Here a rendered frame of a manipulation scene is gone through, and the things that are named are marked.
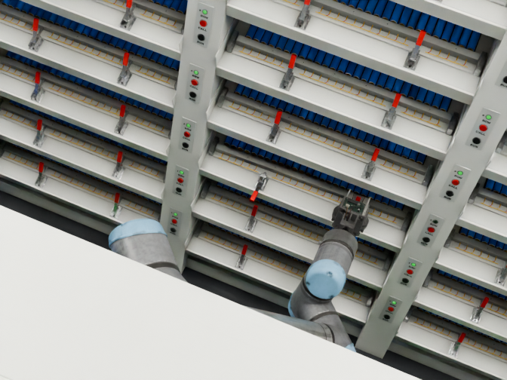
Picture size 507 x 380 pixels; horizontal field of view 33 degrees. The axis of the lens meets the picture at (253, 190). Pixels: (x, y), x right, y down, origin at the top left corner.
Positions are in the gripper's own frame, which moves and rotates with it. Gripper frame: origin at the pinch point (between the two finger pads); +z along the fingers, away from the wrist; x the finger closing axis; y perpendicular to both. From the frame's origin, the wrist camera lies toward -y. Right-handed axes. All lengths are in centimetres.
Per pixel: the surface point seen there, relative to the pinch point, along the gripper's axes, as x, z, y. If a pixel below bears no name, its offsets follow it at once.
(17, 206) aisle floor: 105, 5, -60
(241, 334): 4, -138, 95
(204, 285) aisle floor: 36, 4, -60
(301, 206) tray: 13.8, -2.1, -7.5
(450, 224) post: -24.4, -4.9, 8.0
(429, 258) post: -23.9, -2.9, -7.4
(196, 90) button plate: 49, -7, 20
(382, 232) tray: -9.5, -0.8, -6.7
